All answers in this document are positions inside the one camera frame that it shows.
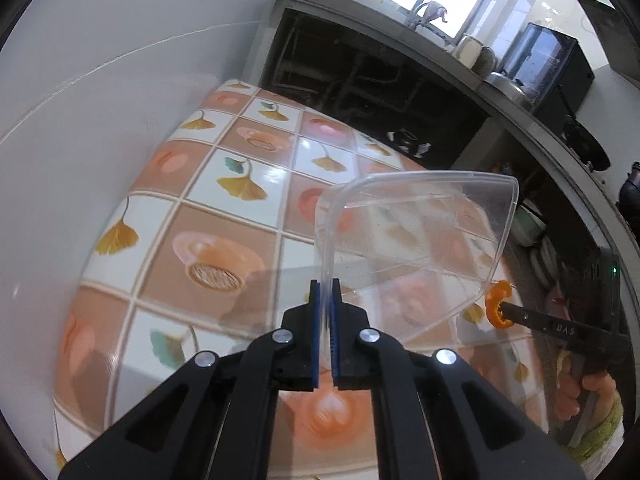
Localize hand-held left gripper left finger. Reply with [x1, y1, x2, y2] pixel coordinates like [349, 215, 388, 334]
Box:
[59, 280, 321, 480]

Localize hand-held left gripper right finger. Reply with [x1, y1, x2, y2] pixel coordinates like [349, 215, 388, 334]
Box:
[330, 280, 587, 480]

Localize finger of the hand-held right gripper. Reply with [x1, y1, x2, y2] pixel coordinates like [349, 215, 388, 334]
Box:
[500, 301, 616, 356]

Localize orange peel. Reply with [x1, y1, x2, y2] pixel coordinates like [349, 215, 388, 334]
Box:
[485, 280, 513, 329]

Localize clear plastic container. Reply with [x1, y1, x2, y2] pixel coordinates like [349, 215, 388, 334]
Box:
[314, 170, 520, 361]

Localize person's right forearm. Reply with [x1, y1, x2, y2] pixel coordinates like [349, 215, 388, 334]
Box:
[570, 400, 626, 466]

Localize person's right hand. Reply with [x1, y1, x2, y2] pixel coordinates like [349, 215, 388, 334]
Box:
[560, 355, 623, 421]

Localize black cooking pot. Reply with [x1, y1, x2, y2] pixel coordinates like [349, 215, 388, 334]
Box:
[619, 161, 640, 211]

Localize black wok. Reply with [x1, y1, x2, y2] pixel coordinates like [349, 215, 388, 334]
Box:
[562, 115, 612, 172]

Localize dark ceramic jar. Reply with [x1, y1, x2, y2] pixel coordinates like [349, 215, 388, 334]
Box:
[387, 130, 433, 158]

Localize steel pot lid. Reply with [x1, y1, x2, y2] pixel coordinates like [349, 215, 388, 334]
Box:
[485, 72, 531, 105]

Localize black metal box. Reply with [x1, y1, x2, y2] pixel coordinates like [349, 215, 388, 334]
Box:
[500, 22, 596, 121]

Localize drain pipes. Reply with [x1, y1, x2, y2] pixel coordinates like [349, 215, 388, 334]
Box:
[280, 20, 416, 111]

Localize white mug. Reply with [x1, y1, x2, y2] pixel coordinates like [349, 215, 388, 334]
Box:
[452, 35, 483, 68]

